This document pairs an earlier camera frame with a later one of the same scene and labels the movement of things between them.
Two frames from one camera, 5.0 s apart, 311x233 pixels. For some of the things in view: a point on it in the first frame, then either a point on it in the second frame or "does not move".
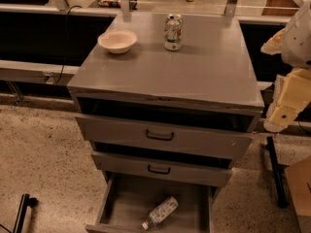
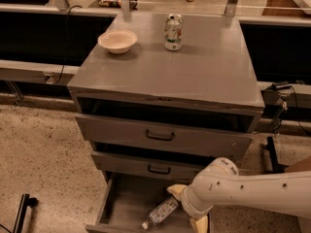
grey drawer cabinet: x=166 y=125 does not move
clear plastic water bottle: x=160 y=211 does not move
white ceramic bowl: x=118 y=41 does not move
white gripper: x=297 y=43 → x=187 y=202
